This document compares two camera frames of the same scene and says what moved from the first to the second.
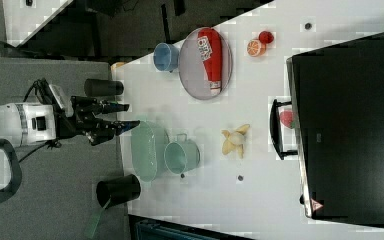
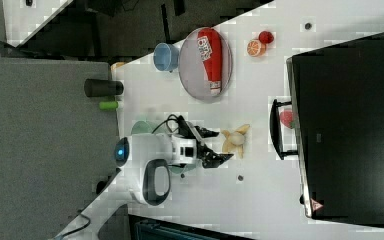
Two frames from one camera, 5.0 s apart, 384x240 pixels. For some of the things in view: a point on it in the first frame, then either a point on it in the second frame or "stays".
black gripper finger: x=121 y=126 to x=224 y=157
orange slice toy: x=256 y=48 stays
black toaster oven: x=348 y=103 stays
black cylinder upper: x=102 y=88 stays
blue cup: x=166 y=57 stays
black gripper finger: x=113 y=107 to x=205 y=133
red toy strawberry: x=286 y=117 stays
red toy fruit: x=266 y=37 stays
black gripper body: x=83 y=121 to x=209 y=157
